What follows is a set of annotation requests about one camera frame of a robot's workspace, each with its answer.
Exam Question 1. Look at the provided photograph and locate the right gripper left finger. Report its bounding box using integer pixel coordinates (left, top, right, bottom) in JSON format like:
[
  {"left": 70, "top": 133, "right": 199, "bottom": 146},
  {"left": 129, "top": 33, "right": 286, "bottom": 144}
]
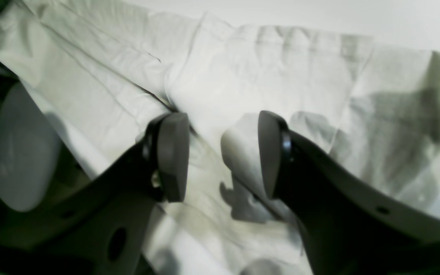
[{"left": 0, "top": 113, "right": 190, "bottom": 275}]

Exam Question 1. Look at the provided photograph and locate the light grey T-shirt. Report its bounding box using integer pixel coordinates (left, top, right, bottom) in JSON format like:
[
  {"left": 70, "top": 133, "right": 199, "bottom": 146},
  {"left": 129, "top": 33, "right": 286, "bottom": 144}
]
[{"left": 0, "top": 0, "right": 440, "bottom": 275}]

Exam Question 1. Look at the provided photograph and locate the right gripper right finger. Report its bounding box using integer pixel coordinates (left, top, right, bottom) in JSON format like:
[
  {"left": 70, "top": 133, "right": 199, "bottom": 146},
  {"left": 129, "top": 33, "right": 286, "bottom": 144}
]
[{"left": 258, "top": 111, "right": 440, "bottom": 275}]

